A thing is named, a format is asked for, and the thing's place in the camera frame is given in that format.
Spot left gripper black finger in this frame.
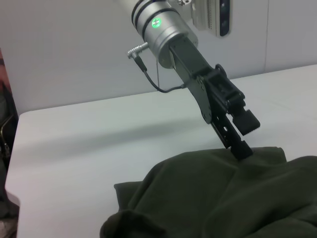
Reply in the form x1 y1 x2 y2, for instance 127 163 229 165
211 113 254 161
227 98 261 136

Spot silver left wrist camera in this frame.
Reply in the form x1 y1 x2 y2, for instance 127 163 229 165
177 0 232 38

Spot dark green shirt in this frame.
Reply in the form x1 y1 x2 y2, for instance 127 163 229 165
100 146 317 238

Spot dark brown background object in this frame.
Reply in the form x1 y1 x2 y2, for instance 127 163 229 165
0 48 20 238

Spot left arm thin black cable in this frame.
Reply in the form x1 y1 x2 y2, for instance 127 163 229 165
143 69 186 94

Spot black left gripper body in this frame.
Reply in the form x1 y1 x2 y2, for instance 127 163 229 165
169 38 246 125

